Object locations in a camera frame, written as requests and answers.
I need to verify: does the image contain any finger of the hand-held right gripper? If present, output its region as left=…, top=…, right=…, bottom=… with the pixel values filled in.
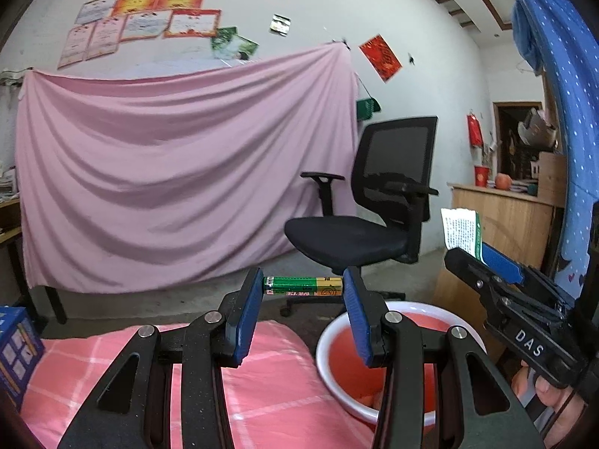
left=444, top=249, right=520, bottom=319
left=481, top=242, right=569, bottom=312

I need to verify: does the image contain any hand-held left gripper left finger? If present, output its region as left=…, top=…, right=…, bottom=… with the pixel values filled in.
left=56, top=268, right=265, bottom=449

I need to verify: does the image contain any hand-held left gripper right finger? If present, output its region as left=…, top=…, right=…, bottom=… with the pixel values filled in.
left=343, top=268, right=546, bottom=449

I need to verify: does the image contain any red basin with white rim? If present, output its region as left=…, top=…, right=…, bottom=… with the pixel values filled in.
left=316, top=300, right=487, bottom=426

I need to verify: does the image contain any white leaflet with green edge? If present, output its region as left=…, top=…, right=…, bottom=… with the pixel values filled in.
left=441, top=207, right=485, bottom=263

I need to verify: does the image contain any green and gold battery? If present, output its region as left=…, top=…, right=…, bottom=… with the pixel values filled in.
left=263, top=276, right=344, bottom=297

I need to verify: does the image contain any person's right hand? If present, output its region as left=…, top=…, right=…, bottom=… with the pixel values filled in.
left=512, top=366, right=586, bottom=447

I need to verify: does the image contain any wooden counter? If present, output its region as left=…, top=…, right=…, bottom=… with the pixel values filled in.
left=433, top=182, right=567, bottom=333

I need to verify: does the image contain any pink checkered blanket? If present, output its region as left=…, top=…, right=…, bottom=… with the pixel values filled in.
left=21, top=320, right=375, bottom=449

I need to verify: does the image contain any cardboard box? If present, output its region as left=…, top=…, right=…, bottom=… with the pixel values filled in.
left=531, top=152, right=568, bottom=199

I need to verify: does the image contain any red hanging ornament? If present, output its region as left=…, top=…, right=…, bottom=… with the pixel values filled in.
left=467, top=111, right=484, bottom=148

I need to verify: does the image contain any black office chair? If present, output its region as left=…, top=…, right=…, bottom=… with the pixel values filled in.
left=281, top=116, right=440, bottom=316

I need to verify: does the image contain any grey bundle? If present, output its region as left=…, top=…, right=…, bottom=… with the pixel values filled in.
left=517, top=107, right=560, bottom=150

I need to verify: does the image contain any pink hanging sheet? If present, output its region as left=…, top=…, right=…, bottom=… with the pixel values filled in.
left=16, top=42, right=361, bottom=291

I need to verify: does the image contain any blue dotted curtain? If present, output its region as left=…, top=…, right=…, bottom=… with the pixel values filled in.
left=501, top=0, right=599, bottom=300

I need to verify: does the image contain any green basket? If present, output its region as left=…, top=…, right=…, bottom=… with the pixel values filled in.
left=356, top=96, right=381, bottom=120

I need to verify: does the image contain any blue box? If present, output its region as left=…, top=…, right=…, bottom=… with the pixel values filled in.
left=0, top=306, right=45, bottom=407

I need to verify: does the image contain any stack of papers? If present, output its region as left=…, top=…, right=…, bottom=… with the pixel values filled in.
left=0, top=165, right=19, bottom=197

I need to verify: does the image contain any red wall poster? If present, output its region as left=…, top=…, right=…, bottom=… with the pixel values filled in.
left=359, top=34, right=403, bottom=83

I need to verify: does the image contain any green wall photo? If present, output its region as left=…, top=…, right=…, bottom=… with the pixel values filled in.
left=210, top=27, right=259, bottom=61

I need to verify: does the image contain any group of wall certificates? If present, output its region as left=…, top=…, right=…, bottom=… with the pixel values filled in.
left=57, top=0, right=264, bottom=70

